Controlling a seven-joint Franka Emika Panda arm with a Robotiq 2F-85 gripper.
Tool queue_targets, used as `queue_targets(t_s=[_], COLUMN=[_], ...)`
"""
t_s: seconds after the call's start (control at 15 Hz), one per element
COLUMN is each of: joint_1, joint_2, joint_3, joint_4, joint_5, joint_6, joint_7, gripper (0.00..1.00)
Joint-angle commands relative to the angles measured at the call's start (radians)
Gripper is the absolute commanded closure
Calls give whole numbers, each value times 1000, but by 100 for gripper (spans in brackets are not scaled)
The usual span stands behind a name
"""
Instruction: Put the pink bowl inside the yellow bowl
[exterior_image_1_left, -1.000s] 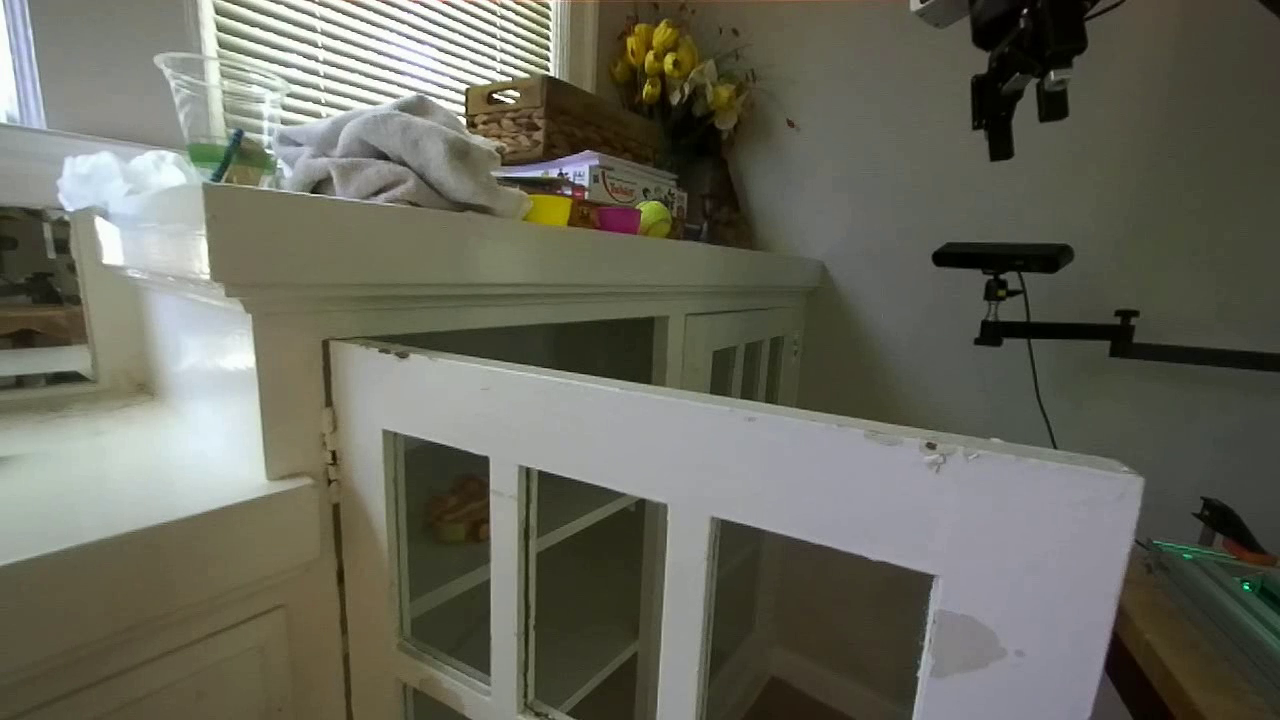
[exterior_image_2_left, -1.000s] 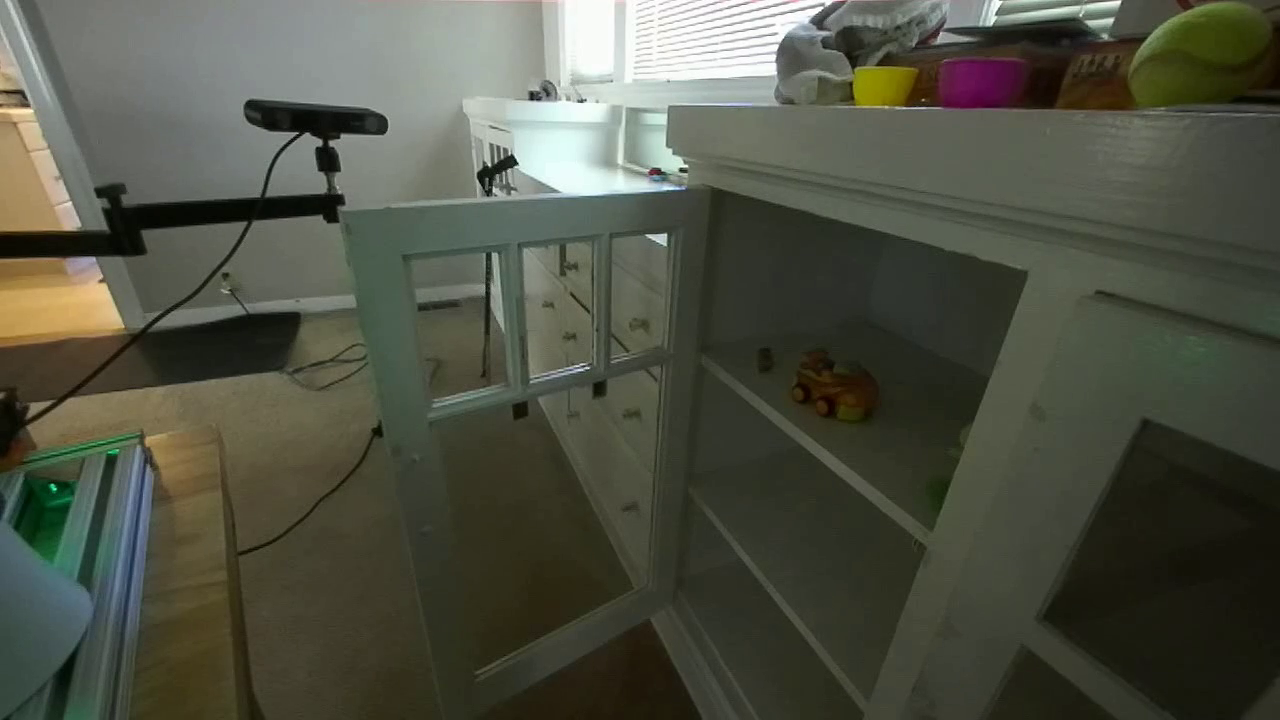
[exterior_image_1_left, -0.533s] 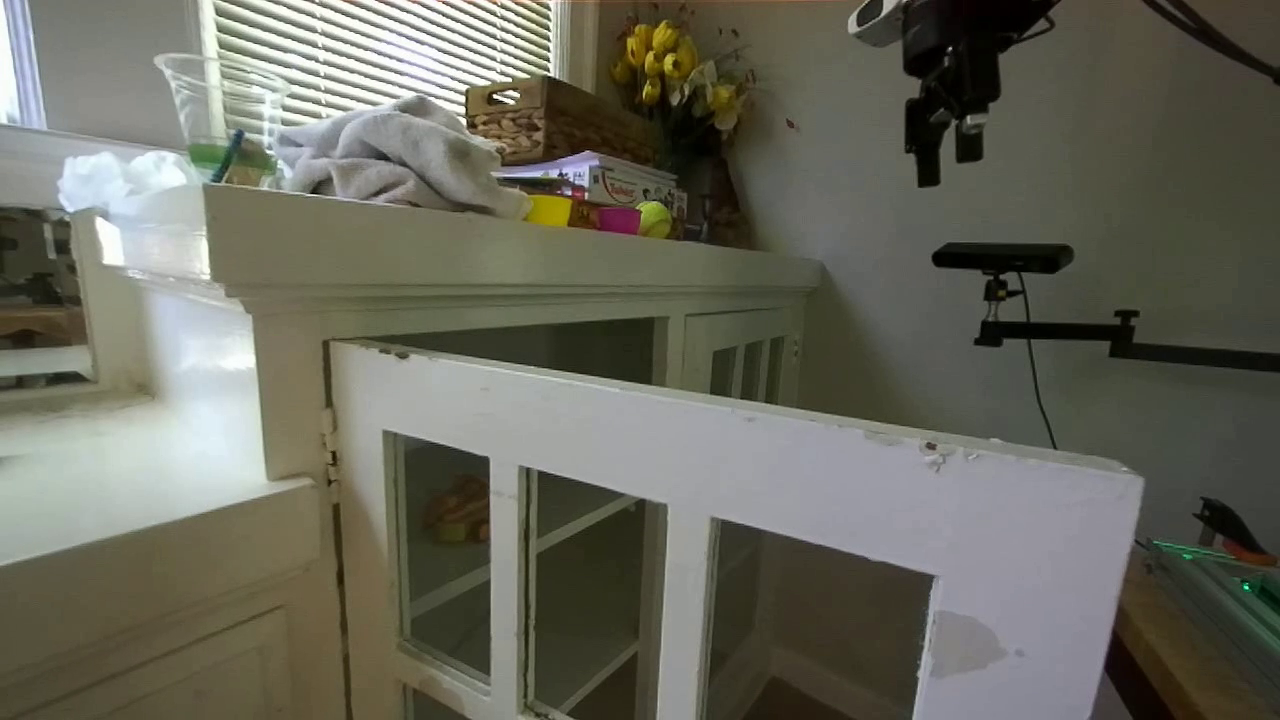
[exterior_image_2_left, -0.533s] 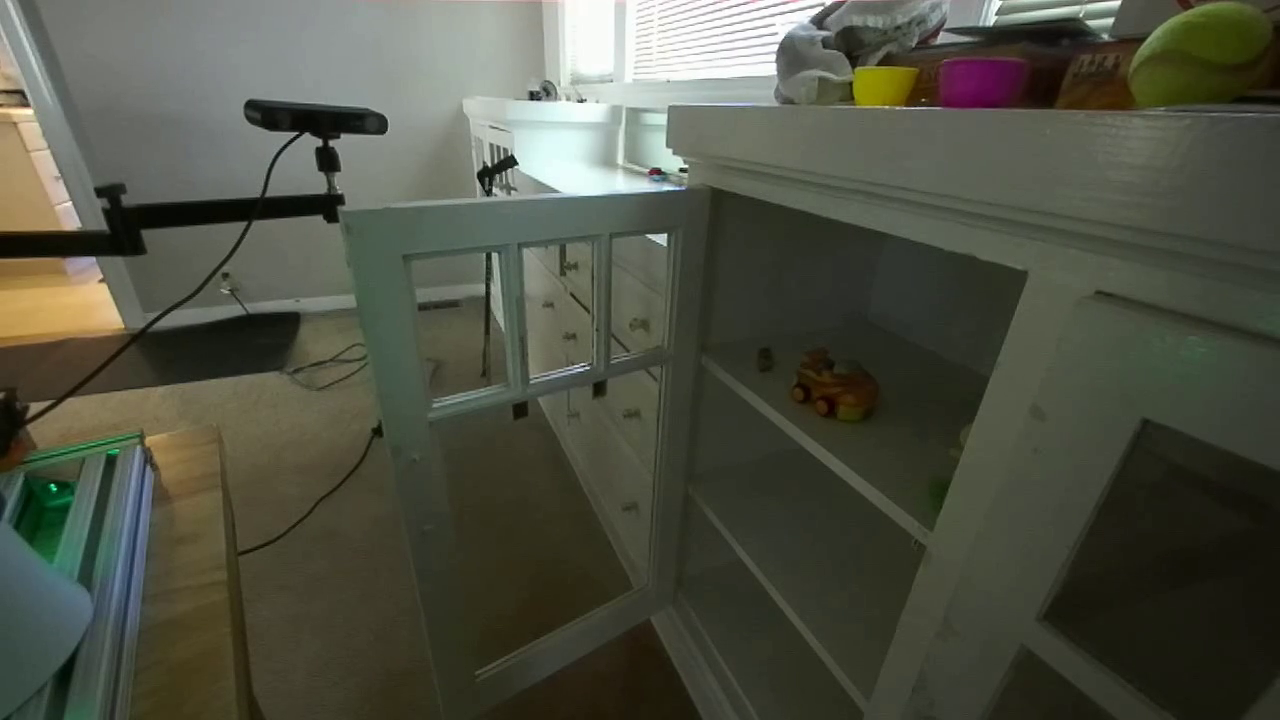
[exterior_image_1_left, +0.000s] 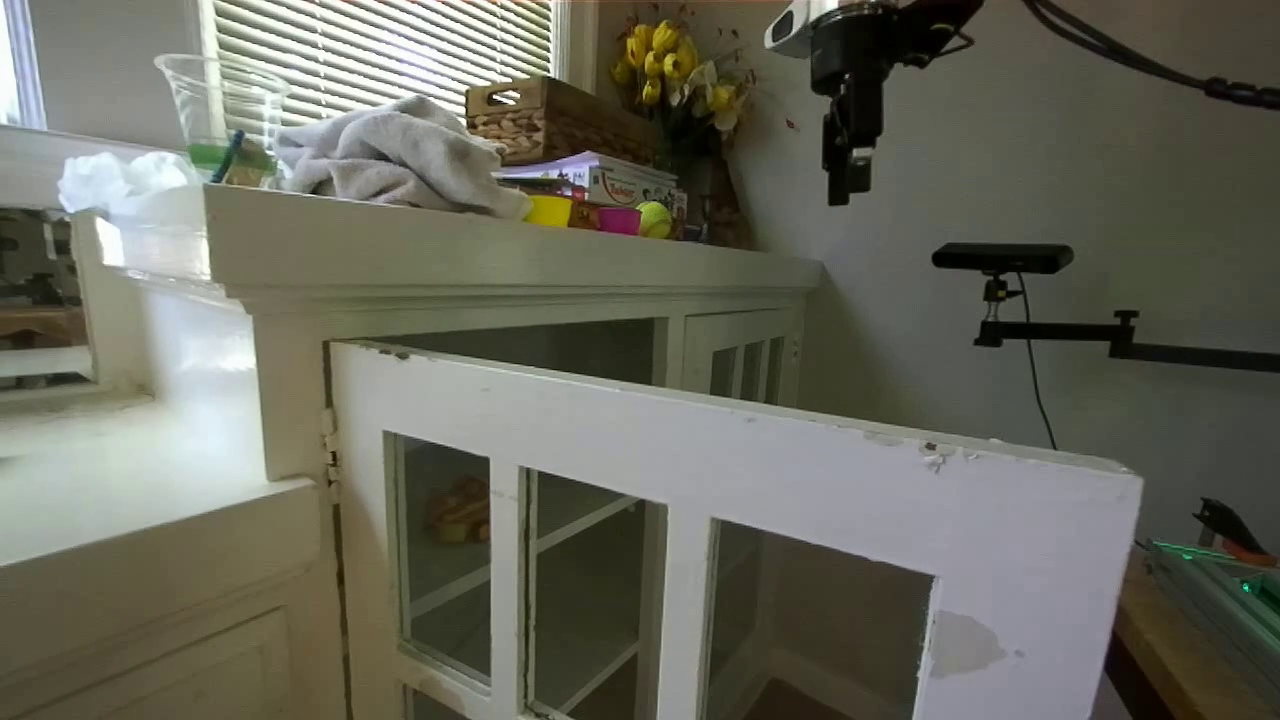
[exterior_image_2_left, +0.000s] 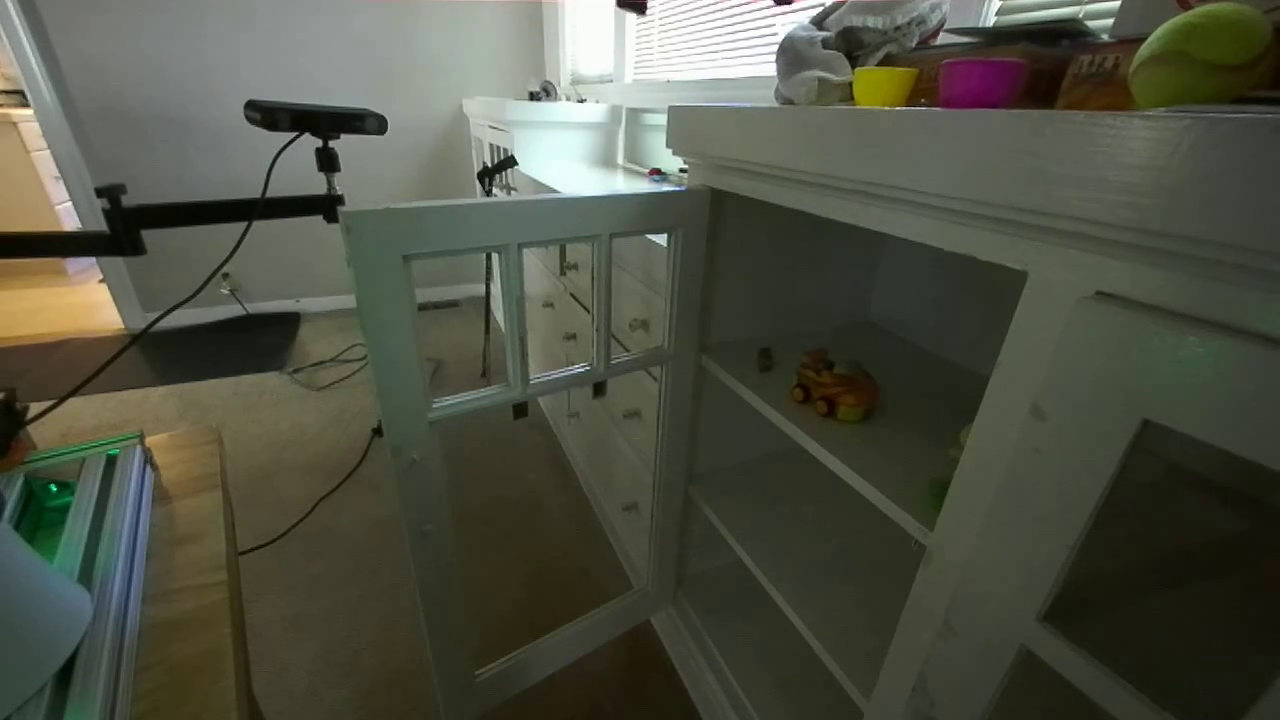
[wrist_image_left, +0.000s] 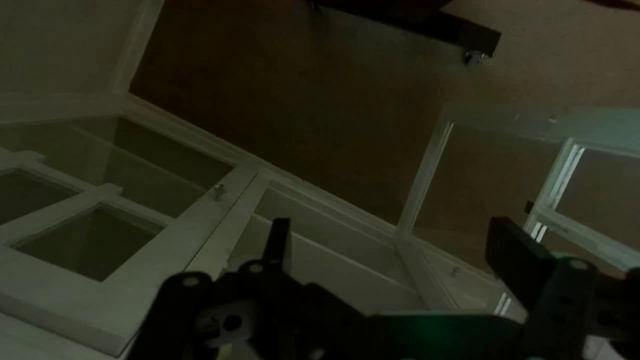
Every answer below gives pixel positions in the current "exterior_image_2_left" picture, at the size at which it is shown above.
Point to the white window blinds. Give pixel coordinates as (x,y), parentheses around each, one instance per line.
(706,40)

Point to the pink bowl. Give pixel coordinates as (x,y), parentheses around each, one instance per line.
(980,80)

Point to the white paned cabinet door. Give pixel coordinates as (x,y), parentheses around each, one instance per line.
(387,335)

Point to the white rounded object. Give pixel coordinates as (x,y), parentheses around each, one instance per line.
(33,624)

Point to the orange yellow toy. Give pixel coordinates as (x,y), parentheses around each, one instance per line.
(832,391)

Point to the white glass-front cabinet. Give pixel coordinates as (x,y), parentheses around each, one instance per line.
(935,161)

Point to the yellow bowl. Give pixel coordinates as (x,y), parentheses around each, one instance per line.
(886,87)

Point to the white low dresser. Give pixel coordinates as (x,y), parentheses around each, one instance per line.
(587,132)

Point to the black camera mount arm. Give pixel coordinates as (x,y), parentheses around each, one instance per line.
(226,209)

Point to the grey crumpled towel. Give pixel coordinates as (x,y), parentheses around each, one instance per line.
(813,63)

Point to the black stereo camera bar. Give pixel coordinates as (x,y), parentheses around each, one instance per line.
(313,118)

